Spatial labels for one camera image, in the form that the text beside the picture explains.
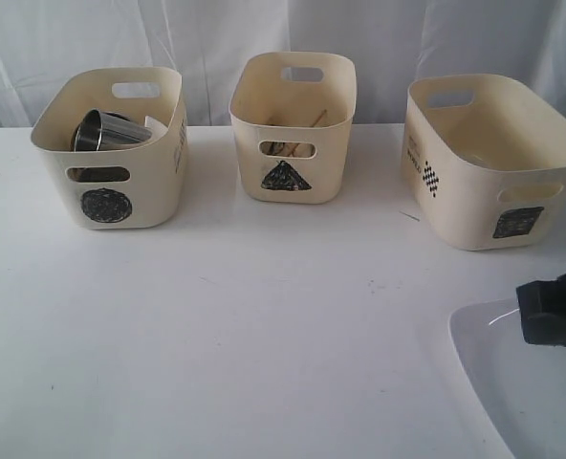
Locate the cream bin with circle mark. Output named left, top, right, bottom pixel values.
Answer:
left=31, top=67, right=188, bottom=230

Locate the steel mug with loop handle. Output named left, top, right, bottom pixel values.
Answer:
left=71, top=109, right=152, bottom=152

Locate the cream bin with triangle mark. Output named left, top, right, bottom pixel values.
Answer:
left=229, top=52, right=357, bottom=204

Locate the cream bin with square mark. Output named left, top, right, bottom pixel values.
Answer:
left=401, top=74, right=566, bottom=251

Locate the wooden chopstick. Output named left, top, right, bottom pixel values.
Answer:
left=284, top=142, right=301, bottom=157

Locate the wooden chopstick apart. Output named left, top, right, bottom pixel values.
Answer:
left=311, top=109, right=329, bottom=128

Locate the large white square plate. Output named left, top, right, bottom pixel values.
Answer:
left=449, top=299, right=566, bottom=458

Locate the steel cup with wire handle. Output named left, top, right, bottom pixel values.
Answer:
left=67, top=166, right=130, bottom=183

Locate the stainless steel spoon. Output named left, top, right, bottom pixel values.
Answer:
left=260, top=142, right=286, bottom=156

